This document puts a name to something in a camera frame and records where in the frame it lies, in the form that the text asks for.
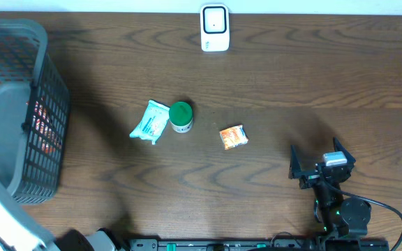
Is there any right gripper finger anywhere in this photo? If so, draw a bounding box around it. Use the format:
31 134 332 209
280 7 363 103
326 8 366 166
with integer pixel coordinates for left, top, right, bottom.
288 145 302 179
333 137 356 165

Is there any orange snack packet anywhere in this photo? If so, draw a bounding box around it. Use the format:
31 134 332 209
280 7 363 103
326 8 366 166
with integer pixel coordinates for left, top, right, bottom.
219 125 248 150

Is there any green lid jar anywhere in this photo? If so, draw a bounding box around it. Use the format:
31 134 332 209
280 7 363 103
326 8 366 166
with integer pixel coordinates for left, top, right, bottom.
169 101 193 133

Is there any teal wet wipes pack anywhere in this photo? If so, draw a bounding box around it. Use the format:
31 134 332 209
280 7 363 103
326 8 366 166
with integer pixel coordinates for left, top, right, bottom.
129 100 170 145

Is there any red chocolate bar wrapper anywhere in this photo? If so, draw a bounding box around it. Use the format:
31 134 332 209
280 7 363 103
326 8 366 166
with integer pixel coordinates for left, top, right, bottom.
32 101 63 155

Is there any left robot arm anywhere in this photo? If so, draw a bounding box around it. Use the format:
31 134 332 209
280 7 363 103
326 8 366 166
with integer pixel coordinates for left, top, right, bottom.
0 182 127 251

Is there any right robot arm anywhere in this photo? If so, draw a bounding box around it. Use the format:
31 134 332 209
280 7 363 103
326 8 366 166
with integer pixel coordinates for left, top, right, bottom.
288 138 371 238

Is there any white barcode scanner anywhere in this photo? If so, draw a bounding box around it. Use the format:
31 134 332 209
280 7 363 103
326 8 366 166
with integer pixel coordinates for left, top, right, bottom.
200 3 230 52

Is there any grey plastic basket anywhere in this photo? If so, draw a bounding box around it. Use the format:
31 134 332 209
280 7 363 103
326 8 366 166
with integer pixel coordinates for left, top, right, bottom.
0 19 70 204

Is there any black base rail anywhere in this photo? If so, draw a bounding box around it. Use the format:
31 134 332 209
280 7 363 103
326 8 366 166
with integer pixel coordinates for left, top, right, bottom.
126 236 389 251

